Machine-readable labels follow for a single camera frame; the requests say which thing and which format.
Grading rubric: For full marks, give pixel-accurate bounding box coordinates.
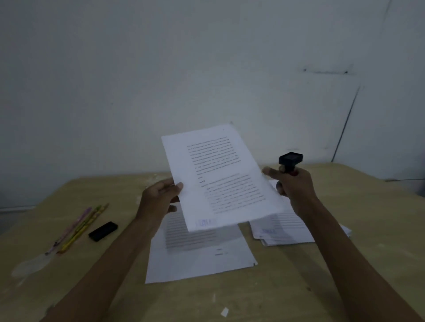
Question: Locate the person's right hand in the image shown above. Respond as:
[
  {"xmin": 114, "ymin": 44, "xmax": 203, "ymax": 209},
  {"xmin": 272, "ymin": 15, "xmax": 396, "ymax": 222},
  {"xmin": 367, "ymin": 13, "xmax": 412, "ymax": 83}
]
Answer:
[{"xmin": 262, "ymin": 167, "xmax": 320, "ymax": 217}]

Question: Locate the person's left hand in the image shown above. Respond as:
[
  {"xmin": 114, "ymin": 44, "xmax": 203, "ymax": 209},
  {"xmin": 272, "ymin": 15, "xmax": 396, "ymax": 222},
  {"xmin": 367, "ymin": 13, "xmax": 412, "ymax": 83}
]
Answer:
[{"xmin": 134, "ymin": 177, "xmax": 184, "ymax": 227}]

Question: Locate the black rubber stamp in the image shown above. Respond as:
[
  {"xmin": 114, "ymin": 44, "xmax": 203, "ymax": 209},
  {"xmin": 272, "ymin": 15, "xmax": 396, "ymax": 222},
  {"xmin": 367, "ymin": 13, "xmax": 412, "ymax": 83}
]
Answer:
[{"xmin": 278, "ymin": 152, "xmax": 304, "ymax": 176}]

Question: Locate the printed white paper sheet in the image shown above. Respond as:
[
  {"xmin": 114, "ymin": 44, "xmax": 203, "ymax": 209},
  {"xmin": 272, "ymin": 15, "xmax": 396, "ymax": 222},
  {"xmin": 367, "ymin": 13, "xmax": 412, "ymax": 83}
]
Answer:
[{"xmin": 161, "ymin": 124, "xmax": 288, "ymax": 233}]

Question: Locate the person's right forearm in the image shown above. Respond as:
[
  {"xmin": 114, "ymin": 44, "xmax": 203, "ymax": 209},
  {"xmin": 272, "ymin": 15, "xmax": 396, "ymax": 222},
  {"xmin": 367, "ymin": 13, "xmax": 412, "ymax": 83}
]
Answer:
[{"xmin": 299, "ymin": 198, "xmax": 425, "ymax": 322}]

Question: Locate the person's left forearm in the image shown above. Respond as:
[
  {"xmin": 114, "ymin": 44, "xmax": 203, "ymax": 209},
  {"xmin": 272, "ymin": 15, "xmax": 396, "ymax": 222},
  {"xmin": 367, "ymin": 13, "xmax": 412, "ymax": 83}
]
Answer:
[{"xmin": 39, "ymin": 217, "xmax": 160, "ymax": 322}]

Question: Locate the pile of stamped paper sheets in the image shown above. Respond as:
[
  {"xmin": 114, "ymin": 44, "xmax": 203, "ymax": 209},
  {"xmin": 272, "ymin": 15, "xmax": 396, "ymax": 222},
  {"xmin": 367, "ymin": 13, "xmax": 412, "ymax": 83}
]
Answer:
[{"xmin": 248, "ymin": 179, "xmax": 352, "ymax": 247}]

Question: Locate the stack of printed paper sheets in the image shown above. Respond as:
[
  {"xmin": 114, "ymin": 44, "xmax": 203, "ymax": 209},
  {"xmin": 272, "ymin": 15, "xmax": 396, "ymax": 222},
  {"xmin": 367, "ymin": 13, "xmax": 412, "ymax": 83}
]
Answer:
[{"xmin": 145, "ymin": 202, "xmax": 258, "ymax": 284}]

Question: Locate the black stamp ink pad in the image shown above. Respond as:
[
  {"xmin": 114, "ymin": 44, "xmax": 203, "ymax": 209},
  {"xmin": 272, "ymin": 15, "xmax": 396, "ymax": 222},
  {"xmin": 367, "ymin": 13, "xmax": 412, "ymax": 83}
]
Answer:
[{"xmin": 88, "ymin": 222, "xmax": 119, "ymax": 242}]

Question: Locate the yellow pencil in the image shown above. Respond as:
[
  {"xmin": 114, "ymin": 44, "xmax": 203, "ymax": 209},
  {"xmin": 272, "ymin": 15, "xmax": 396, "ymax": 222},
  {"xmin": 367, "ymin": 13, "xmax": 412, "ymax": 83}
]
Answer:
[{"xmin": 57, "ymin": 203, "xmax": 110, "ymax": 255}]

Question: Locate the green pencil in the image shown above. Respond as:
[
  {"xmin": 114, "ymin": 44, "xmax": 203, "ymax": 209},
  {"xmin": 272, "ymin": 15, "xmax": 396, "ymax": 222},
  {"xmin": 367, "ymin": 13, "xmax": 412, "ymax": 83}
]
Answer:
[{"xmin": 56, "ymin": 205, "xmax": 102, "ymax": 253}]

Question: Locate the pink pencil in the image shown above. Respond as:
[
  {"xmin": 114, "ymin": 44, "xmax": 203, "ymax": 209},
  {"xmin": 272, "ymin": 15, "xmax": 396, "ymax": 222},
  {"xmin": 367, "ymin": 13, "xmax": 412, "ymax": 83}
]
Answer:
[{"xmin": 45, "ymin": 207, "xmax": 92, "ymax": 255}]

